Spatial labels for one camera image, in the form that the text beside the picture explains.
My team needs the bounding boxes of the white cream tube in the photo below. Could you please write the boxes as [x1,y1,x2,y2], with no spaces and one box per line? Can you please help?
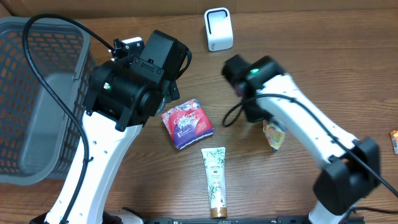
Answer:
[201,147,228,218]

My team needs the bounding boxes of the red purple pad pack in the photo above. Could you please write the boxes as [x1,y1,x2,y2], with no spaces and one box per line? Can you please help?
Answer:
[161,99,215,151]

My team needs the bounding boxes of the orange Kleenex tissue pack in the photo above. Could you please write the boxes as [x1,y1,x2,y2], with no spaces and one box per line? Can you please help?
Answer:
[390,130,398,154]

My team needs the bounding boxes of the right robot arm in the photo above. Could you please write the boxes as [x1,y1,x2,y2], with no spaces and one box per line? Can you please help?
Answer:
[221,55,381,223]

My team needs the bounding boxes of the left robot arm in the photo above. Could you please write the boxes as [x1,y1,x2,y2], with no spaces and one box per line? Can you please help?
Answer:
[34,30,192,223]

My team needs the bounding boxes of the white barcode scanner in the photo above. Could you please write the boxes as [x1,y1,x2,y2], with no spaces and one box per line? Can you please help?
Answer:
[204,7,234,52]

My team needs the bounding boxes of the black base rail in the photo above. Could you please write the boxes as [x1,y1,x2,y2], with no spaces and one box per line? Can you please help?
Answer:
[144,215,310,224]

